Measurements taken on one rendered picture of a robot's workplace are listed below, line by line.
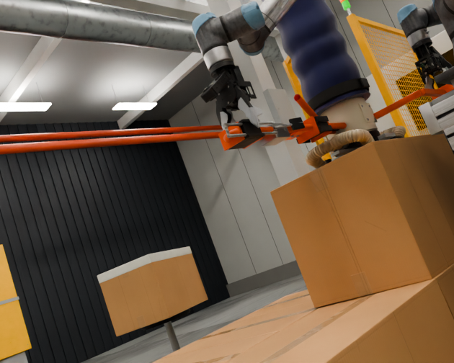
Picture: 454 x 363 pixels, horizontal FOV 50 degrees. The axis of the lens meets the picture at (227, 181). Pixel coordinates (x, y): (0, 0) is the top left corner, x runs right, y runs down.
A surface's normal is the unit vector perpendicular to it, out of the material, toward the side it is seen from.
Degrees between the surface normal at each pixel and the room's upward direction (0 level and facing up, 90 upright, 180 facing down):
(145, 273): 90
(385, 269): 90
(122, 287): 90
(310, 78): 74
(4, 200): 90
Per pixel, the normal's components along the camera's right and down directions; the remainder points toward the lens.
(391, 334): 0.66, -0.37
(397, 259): -0.67, 0.11
